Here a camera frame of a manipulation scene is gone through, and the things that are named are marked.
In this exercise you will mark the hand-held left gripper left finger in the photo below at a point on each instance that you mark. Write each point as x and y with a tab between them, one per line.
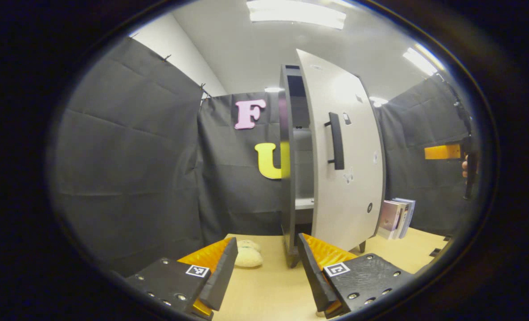
224	276

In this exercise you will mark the pink and purple book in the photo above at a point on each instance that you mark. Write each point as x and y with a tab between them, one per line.
388	218

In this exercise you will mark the black backdrop cloth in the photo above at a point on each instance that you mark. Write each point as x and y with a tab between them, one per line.
126	169

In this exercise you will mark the long ceiling light panel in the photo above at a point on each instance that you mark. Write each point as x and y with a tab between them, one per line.
422	60

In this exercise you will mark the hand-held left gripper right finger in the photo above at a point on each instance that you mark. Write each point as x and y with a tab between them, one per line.
311	276

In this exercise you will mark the large ceiling light panel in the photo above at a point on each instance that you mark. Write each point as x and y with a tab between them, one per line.
295	14

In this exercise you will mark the cream plush toy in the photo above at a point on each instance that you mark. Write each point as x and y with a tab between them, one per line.
248	257

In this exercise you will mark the dark grey cabinet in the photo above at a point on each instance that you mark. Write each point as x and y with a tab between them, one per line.
287	200

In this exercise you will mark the distant ceiling light panel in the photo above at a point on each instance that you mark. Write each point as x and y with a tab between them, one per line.
274	89
378	101

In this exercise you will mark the grey and white book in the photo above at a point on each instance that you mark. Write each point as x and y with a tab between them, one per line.
404	218

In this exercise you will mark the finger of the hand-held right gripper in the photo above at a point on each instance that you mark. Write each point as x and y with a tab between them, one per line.
442	152

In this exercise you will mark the pale blue book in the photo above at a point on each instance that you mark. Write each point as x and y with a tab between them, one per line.
411	211

